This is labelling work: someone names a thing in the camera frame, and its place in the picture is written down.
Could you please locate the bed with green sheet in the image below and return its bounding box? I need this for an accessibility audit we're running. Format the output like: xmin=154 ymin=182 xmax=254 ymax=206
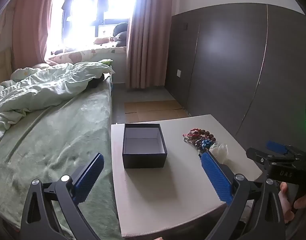
xmin=0 ymin=76 xmax=122 ymax=234

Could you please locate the red string bracelet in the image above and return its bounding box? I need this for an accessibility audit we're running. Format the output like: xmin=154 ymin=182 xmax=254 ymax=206
xmin=182 ymin=128 xmax=201 ymax=145

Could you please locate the white printed pillow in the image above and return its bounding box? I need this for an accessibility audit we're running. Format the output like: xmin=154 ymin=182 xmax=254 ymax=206
xmin=11 ymin=67 xmax=43 ymax=82

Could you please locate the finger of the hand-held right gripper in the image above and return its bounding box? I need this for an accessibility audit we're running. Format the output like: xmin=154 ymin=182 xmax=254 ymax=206
xmin=246 ymin=147 xmax=277 ymax=167
xmin=266 ymin=141 xmax=306 ymax=158

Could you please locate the black jewelry box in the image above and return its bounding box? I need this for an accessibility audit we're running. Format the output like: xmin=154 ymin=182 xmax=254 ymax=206
xmin=122 ymin=123 xmax=168 ymax=169

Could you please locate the printed window seat cushion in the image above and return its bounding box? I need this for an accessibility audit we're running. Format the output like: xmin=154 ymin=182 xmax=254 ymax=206
xmin=48 ymin=45 xmax=128 ymax=65

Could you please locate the silver ball chain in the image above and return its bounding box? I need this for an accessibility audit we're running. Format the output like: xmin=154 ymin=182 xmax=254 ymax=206
xmin=183 ymin=135 xmax=202 ymax=154

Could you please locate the brown bead bracelet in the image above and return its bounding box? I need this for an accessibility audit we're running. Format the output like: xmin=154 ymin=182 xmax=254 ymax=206
xmin=193 ymin=129 xmax=216 ymax=146

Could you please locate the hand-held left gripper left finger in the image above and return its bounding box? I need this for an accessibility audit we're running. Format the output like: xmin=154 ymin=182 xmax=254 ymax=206
xmin=20 ymin=152 xmax=105 ymax=240

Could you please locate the window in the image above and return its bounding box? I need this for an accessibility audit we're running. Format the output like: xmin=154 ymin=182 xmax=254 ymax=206
xmin=45 ymin=0 xmax=138 ymax=53

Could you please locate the blue bead bracelet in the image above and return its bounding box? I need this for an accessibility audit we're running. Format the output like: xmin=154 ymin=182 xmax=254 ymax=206
xmin=201 ymin=139 xmax=214 ymax=151

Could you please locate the dark cushion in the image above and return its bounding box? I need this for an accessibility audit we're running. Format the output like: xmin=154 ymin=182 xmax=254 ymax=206
xmin=112 ymin=22 xmax=128 ymax=48

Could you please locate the pink curtain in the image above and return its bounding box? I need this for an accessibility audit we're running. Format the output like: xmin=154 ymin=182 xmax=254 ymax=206
xmin=11 ymin=0 xmax=59 ymax=68
xmin=125 ymin=0 xmax=174 ymax=89

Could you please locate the light green quilt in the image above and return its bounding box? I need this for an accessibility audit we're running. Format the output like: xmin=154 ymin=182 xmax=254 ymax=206
xmin=0 ymin=61 xmax=116 ymax=143

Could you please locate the flattened cardboard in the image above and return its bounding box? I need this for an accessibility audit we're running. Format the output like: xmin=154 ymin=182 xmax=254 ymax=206
xmin=124 ymin=100 xmax=190 ymax=124

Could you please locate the black item on bed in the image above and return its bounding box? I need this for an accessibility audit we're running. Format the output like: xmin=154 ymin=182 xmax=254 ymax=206
xmin=86 ymin=73 xmax=106 ymax=89

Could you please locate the beige wooden cabinet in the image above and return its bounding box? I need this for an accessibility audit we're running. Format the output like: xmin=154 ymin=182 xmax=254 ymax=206
xmin=0 ymin=6 xmax=15 ymax=87

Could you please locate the person's right hand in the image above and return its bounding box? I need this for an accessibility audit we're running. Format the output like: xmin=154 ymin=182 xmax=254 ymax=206
xmin=278 ymin=182 xmax=306 ymax=217

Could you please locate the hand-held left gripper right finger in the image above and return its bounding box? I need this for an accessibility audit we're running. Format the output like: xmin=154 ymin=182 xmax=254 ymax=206
xmin=200 ymin=151 xmax=287 ymax=240

